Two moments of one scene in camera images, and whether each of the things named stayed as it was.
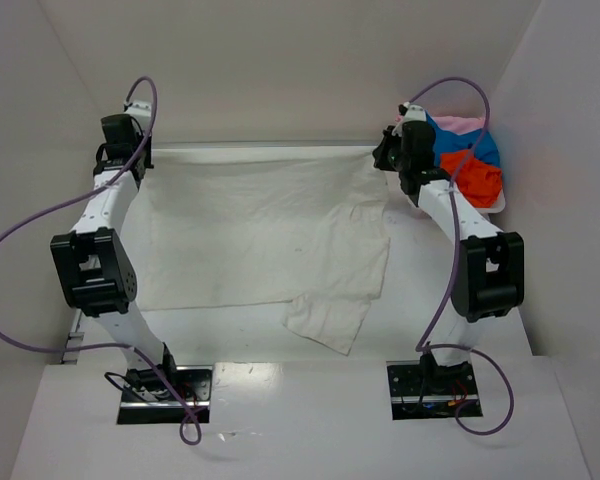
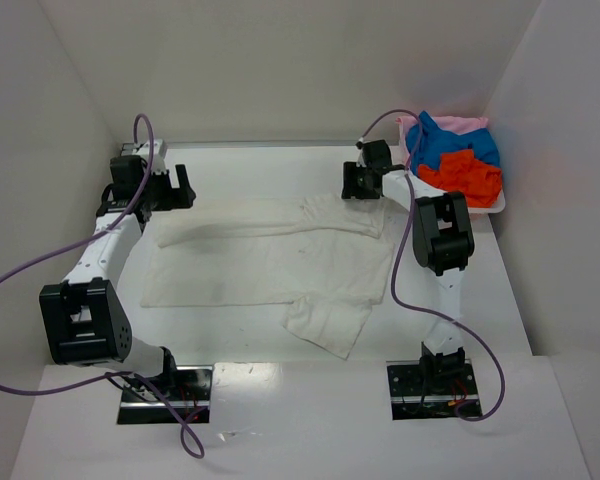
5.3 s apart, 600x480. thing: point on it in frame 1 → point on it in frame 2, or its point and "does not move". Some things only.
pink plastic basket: (463, 125) does not move
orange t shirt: (480, 182) does not move
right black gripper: (385, 153) → (356, 181)
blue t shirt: (479, 143) does not move
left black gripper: (121, 130) → (168, 191)
